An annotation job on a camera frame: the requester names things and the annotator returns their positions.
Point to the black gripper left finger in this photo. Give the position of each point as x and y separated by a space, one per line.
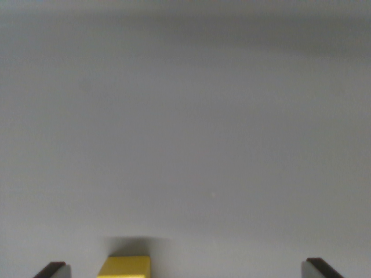
55 270

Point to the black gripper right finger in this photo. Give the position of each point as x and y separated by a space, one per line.
317 270

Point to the yellow cube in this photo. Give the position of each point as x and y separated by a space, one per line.
124 266

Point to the white plastic tray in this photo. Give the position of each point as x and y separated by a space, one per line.
185 130

